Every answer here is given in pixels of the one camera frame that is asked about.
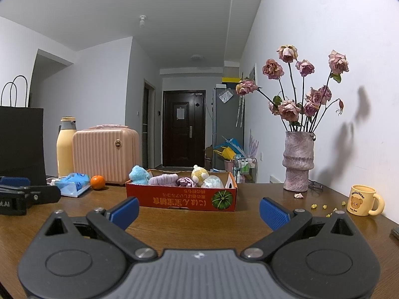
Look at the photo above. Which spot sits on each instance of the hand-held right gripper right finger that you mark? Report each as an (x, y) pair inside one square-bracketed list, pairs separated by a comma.
[(274, 213)]

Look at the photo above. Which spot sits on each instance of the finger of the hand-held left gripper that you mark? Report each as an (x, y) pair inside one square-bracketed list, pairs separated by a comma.
[(14, 181), (40, 194)]

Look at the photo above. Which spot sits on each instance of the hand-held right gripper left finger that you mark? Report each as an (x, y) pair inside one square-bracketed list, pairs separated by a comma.
[(126, 210)]

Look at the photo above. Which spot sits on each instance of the light blue plush toy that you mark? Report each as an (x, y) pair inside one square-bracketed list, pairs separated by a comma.
[(138, 176)]

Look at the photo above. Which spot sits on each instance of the lavender fuzzy sock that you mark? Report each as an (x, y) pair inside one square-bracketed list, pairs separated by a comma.
[(162, 180)]

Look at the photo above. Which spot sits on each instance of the red cardboard box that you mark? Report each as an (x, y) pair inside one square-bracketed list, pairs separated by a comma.
[(174, 201)]

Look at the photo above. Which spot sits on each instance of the iridescent glittery soft pouch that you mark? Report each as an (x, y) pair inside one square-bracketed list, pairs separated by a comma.
[(213, 182)]

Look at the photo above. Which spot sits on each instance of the yellow plush hamster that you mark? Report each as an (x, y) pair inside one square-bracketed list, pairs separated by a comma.
[(199, 174)]

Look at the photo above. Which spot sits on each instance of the fallen pink petal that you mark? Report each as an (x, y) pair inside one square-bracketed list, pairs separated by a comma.
[(298, 195)]

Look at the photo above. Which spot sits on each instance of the blue tissue pack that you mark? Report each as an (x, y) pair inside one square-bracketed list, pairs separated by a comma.
[(73, 187)]

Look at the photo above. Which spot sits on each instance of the white heater panel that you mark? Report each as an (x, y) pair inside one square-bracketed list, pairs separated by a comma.
[(276, 179)]

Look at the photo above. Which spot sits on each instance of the black paper bag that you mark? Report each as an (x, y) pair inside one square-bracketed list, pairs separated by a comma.
[(21, 143)]

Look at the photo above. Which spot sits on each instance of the orange fruit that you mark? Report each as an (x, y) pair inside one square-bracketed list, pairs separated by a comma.
[(97, 182)]

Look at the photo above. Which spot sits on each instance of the scattered yellow crumbs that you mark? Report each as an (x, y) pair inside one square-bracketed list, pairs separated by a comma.
[(314, 206)]

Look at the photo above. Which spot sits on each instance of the yellow thermos bottle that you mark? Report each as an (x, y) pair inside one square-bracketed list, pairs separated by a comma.
[(65, 152)]

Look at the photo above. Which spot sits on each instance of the black eyeglasses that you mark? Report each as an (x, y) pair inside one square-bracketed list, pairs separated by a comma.
[(316, 186)]

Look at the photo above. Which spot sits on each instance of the purple textured vase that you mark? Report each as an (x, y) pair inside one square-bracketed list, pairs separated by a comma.
[(297, 162)]

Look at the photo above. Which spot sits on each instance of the pink ribbed vanity case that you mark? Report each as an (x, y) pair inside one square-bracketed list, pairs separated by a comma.
[(106, 155)]

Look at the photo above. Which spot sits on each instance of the pink bucket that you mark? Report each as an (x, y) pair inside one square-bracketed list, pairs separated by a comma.
[(229, 165)]

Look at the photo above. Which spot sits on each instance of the blue and yellow bags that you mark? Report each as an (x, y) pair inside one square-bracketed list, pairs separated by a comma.
[(227, 151)]

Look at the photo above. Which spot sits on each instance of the brown cardboard carton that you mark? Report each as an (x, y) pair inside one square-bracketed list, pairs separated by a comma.
[(209, 157)]

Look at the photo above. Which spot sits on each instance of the yellow bear mug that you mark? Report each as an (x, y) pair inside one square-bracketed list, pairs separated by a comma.
[(361, 201)]

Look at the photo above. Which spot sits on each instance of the dark wooden door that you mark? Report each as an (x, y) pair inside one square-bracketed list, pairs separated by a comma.
[(184, 140)]

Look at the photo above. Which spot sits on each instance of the grey refrigerator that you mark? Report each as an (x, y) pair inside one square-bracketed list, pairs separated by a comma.
[(224, 124)]

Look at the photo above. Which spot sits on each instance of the bunch of dried pink roses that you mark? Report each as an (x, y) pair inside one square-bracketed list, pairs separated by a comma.
[(290, 109)]

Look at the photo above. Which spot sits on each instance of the clear folded umbrella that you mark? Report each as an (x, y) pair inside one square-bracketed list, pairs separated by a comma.
[(240, 112)]

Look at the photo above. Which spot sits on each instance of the white paper sheet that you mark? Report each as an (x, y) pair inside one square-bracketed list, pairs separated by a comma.
[(180, 113)]

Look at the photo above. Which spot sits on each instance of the dark flat object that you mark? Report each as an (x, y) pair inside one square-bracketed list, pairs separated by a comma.
[(395, 233)]

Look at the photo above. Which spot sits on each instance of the clear plastic bag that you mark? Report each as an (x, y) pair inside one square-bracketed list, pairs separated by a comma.
[(225, 96)]

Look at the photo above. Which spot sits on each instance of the yellow and black box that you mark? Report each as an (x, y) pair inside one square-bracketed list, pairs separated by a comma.
[(230, 79)]

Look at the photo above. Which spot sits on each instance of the round ceiling lamp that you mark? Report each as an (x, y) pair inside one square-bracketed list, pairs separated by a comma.
[(197, 57)]

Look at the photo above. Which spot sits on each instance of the white ceiling sensor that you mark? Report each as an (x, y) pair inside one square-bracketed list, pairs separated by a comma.
[(142, 21)]

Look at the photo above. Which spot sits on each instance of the purple wall decoration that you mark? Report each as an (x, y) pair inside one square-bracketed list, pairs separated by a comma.
[(253, 144)]

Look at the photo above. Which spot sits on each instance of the side door frame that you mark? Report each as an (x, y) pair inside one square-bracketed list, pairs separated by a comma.
[(146, 124)]

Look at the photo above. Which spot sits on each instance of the white wall panel box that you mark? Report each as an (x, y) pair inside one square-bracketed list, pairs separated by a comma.
[(252, 74)]

